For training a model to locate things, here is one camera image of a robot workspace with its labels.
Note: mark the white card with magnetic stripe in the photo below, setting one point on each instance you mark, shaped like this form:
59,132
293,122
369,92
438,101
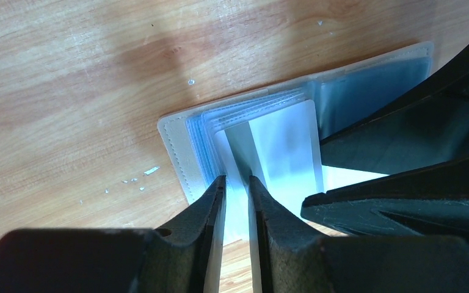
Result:
280,148

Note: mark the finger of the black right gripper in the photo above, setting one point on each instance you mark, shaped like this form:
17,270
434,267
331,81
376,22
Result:
433,200
425,126

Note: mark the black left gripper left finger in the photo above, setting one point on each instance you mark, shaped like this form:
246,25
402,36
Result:
182,255

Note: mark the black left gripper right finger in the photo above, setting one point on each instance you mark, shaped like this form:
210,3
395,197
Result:
289,255

